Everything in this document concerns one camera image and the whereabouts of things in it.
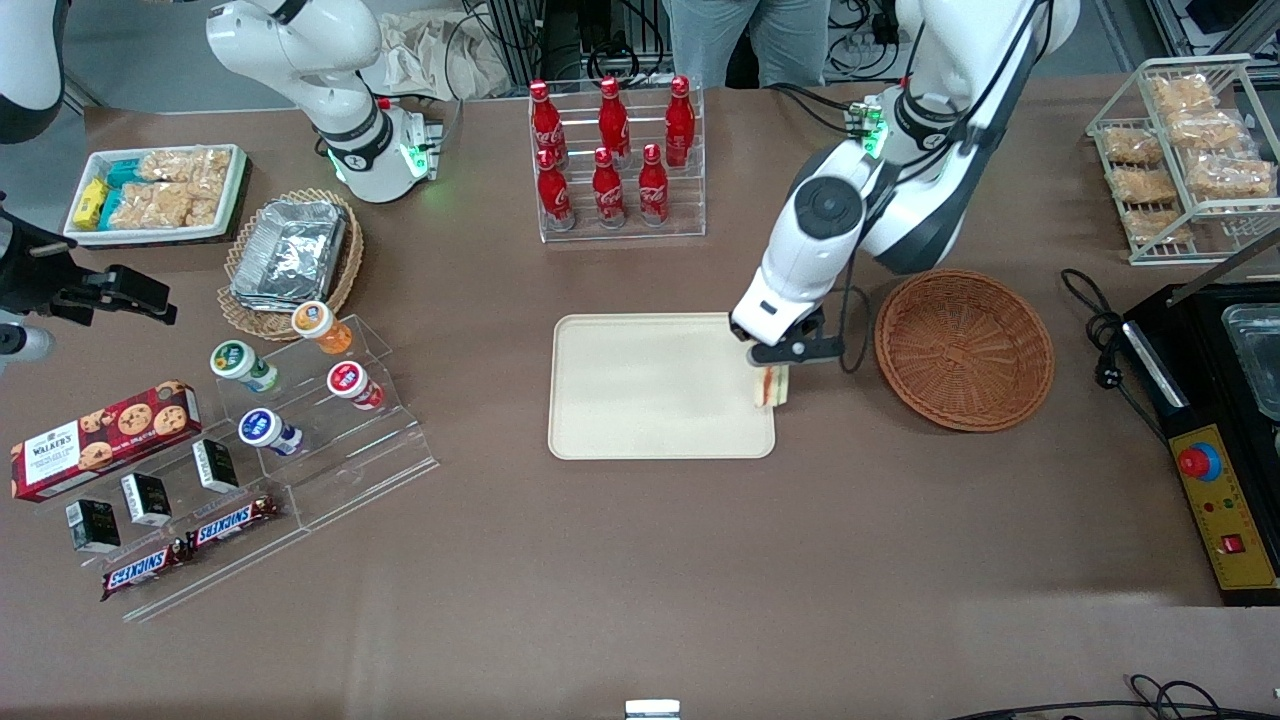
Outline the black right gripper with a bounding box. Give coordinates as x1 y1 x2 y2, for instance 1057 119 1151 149
0 203 180 327

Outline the cream rectangular tray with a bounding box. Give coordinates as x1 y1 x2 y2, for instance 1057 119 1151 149
548 312 777 461

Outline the white rectangular snack tray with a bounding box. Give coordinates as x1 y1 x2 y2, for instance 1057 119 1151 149
63 144 250 247

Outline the brown round wicker basket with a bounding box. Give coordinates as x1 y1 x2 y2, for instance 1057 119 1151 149
874 269 1056 433

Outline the light oval wicker basket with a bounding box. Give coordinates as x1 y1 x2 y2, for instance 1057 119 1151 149
217 188 365 342

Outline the clear rice cracker pack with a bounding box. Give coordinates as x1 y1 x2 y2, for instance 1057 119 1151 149
140 147 233 187
113 180 223 230

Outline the yellow snack pack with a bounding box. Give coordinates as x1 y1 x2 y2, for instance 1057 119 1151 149
74 178 110 230

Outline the green lid yogurt cup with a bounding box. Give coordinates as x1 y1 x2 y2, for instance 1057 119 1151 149
209 339 282 394

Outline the red Walkers cookie box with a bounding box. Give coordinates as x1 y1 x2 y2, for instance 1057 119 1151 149
10 379 204 503

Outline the stack of foil containers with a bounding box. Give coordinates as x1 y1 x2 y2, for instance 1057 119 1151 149
229 199 350 310

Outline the orange lid yogurt cup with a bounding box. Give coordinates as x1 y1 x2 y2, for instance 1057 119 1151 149
291 300 354 357

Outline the blue lid yogurt cup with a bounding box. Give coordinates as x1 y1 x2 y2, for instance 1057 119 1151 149
237 407 304 459

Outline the small black box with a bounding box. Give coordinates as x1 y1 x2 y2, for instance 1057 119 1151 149
65 497 122 555
119 471 174 529
191 437 240 495

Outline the clear acrylic bottle rack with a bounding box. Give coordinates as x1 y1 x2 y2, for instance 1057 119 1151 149
528 80 707 245

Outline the red cola bottle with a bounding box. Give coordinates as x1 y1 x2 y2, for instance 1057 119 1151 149
529 80 568 167
591 147 628 230
598 76 632 163
665 75 697 168
536 148 577 233
637 143 670 228

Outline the red lid yogurt cup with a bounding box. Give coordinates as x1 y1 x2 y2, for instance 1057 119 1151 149
326 360 385 412

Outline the Snickers chocolate bar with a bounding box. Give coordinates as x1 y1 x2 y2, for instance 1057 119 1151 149
99 539 192 602
184 494 283 552

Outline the clear acrylic stepped cup stand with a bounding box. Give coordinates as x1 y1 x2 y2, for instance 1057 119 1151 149
213 314 441 533

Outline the clear acrylic stepped snack stand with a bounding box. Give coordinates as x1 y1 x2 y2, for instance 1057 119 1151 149
30 440 313 623

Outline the person in grey trousers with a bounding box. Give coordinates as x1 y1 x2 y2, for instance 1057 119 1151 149
663 0 833 90

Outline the beige crumpled cloth bag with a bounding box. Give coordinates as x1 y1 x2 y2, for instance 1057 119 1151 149
362 8 513 101

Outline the clear bread pack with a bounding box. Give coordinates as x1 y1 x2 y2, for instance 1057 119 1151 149
1184 152 1278 202
1147 74 1223 114
1110 166 1183 207
1165 109 1253 153
1102 128 1167 167
1122 207 1198 247

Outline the black appliance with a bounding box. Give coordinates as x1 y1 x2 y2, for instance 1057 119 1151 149
1120 230 1280 607

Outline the red emergency stop button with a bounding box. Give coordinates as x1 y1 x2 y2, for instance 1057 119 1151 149
1177 440 1224 485

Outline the yellow control panel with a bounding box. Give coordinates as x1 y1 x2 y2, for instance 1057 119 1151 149
1168 424 1280 594

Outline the clear metal pan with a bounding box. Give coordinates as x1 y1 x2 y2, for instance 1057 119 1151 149
1220 303 1280 423

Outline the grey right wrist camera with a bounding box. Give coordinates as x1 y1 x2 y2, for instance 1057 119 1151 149
0 324 57 367

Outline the black arm base cable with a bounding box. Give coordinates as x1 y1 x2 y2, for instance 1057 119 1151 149
765 83 867 137

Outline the black power cable with plug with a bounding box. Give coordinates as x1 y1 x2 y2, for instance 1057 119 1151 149
1060 268 1173 443

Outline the grey arm base cable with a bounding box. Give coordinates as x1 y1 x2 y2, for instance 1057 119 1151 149
378 94 467 153

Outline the aluminium frame with equipment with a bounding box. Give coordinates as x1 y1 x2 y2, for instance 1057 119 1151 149
487 0 665 89

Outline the white wire rack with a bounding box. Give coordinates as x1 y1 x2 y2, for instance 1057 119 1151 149
1086 54 1280 267

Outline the black floor cable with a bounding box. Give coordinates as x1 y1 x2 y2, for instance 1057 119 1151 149
945 674 1280 720

